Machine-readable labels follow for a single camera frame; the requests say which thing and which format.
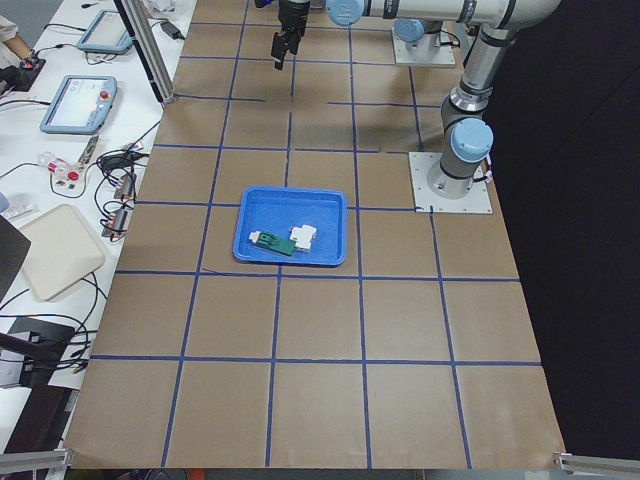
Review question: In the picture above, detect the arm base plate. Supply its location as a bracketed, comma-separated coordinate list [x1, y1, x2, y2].
[392, 30, 456, 69]
[408, 152, 493, 214]

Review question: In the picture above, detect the white circuit breaker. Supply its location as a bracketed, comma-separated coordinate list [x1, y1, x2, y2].
[289, 224, 317, 252]

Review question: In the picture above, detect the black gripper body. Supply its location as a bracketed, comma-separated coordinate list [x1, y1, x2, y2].
[278, 0, 311, 39]

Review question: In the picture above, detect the blue teach pendant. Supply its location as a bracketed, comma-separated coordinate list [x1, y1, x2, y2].
[76, 10, 132, 55]
[39, 75, 118, 135]

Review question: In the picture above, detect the aluminium profile post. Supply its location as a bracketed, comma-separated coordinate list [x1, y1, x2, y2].
[114, 0, 175, 105]

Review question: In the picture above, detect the beige plastic tray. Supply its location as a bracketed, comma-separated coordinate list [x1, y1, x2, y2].
[19, 204, 106, 301]

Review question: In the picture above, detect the blue teach pendant near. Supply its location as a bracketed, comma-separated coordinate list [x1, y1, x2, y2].
[39, 75, 118, 135]

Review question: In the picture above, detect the green terminal block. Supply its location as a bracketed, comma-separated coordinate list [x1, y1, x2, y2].
[249, 231, 296, 257]

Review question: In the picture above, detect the blue teach pendant far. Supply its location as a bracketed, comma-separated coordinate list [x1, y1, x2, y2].
[76, 10, 132, 55]

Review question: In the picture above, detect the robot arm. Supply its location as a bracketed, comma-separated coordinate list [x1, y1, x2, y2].
[325, 1, 560, 199]

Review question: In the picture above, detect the blue plastic tray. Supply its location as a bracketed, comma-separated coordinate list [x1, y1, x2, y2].
[233, 186, 348, 267]

